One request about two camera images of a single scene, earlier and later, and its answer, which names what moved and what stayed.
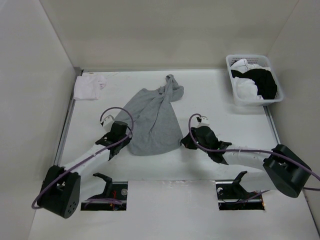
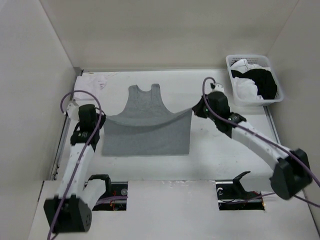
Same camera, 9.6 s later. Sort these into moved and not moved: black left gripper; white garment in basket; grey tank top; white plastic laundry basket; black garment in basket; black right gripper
Moved: black right gripper; grey tank top; black left gripper
Not moved: white garment in basket; white plastic laundry basket; black garment in basket
